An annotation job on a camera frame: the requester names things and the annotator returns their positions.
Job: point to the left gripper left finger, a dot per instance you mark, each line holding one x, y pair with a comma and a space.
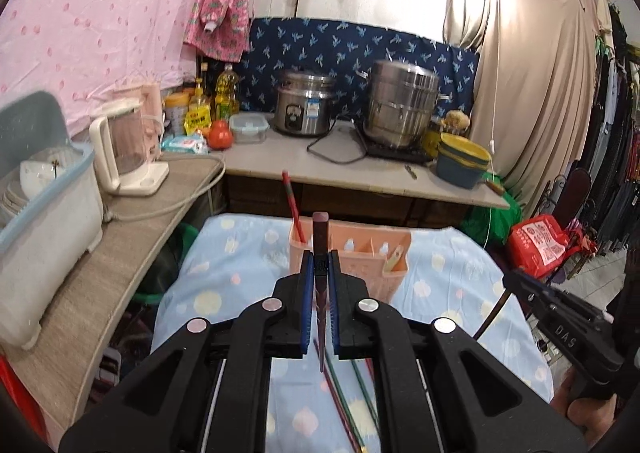
206, 388

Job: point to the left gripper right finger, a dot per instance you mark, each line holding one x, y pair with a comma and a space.
436, 388

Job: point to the green chopstick gold band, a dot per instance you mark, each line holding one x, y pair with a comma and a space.
365, 393

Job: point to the brown chopstick gold band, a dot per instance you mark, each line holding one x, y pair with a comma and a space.
492, 315

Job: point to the white ceramic soup spoon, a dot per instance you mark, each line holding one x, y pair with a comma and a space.
394, 258

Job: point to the pink perforated utensil holder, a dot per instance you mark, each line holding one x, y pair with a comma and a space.
363, 251

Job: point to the bright red chopstick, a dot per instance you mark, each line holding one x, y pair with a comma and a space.
286, 179

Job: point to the dark maroon chopstick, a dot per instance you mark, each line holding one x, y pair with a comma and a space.
320, 225

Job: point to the dark brown-red chopstick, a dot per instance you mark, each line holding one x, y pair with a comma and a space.
339, 402

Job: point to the person right hand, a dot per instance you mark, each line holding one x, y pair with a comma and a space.
593, 416

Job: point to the blue patterned tablecloth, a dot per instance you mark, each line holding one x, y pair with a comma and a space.
236, 260

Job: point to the red plastic bag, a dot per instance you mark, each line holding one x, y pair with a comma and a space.
539, 246

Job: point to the dark metal chair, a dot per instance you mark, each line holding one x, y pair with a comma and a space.
564, 196

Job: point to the green plastic bag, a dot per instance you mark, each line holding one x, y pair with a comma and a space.
489, 225

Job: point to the blue yellow stacked basins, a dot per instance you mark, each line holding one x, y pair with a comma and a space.
460, 161

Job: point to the black induction cooktop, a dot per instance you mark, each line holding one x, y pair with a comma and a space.
410, 155

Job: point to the beige curtain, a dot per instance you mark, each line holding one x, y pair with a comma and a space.
533, 86

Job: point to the white dish drainer box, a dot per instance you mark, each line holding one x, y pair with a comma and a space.
45, 239

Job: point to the wet wipes pack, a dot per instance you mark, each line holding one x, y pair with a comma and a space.
194, 144

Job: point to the red tomato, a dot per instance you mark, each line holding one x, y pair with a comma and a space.
219, 136

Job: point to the yellow sponge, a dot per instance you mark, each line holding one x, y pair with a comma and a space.
456, 122

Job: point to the white pink electric kettle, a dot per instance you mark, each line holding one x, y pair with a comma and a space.
125, 133

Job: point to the clear food container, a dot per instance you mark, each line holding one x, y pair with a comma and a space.
248, 127

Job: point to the white tin can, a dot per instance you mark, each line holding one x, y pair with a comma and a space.
176, 106

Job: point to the stainless steel steamer pot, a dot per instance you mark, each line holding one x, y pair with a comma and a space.
402, 98

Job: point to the silver rice cooker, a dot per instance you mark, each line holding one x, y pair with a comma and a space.
304, 103

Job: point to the cooking oil bottle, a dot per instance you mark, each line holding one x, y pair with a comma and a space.
226, 94

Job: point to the navy patterned cloth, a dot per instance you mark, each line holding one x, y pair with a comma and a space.
342, 50

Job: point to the pink dotted wall cloth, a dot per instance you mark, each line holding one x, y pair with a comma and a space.
78, 50

